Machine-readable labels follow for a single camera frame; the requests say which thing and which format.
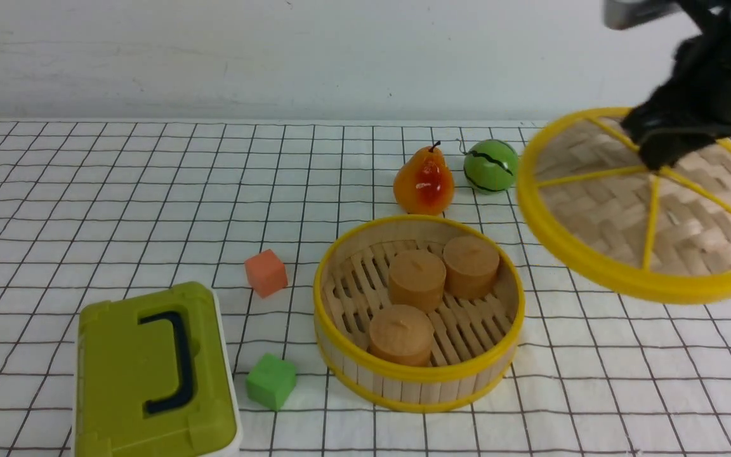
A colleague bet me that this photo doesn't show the orange foam cube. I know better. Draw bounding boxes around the orange foam cube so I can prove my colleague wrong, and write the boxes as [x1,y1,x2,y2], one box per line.
[244,249,288,298]

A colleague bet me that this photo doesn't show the green foam cube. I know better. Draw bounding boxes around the green foam cube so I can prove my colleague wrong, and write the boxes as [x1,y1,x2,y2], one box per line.
[246,353,297,411]

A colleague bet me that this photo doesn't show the orange toy pear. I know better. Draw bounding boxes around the orange toy pear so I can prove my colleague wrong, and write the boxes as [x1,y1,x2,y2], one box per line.
[393,141,455,216]

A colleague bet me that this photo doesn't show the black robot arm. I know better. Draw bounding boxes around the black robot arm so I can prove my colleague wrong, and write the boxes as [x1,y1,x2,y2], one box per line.
[603,1,731,171]

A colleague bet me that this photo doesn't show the bamboo steamer basket yellow rim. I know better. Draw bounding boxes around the bamboo steamer basket yellow rim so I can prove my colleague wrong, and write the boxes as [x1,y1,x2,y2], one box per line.
[313,215,525,413]

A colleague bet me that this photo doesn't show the white black grid tablecloth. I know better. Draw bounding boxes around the white black grid tablecloth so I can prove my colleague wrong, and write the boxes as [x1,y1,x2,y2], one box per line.
[0,121,731,456]

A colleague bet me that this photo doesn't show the tan wooden cylinder front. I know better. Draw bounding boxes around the tan wooden cylinder front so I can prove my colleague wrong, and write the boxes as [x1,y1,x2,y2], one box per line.
[368,305,434,367]

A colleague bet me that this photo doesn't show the tan wooden cylinder back right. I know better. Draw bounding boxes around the tan wooden cylinder back right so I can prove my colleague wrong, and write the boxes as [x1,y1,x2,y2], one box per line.
[443,235,500,300]

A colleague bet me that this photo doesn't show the green toy watermelon ball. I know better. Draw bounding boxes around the green toy watermelon ball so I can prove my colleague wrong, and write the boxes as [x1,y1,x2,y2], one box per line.
[463,139,519,194]

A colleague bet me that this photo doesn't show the tan wooden cylinder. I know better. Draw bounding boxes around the tan wooden cylinder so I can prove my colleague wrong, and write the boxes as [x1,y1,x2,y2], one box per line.
[443,235,500,300]
[388,249,447,314]
[368,305,434,367]

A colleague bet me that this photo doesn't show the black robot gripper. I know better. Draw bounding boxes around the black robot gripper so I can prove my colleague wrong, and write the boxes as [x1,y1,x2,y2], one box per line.
[621,34,731,171]

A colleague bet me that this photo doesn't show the tan wooden cylinder back left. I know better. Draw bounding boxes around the tan wooden cylinder back left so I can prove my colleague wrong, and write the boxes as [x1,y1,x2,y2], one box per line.
[388,249,447,314]

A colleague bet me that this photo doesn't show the yellow woven steamer lid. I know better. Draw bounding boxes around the yellow woven steamer lid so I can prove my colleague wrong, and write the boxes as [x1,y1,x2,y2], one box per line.
[517,107,731,304]

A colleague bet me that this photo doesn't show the olive green lidded box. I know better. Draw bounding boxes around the olive green lidded box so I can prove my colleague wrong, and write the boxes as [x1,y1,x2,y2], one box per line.
[70,281,243,456]

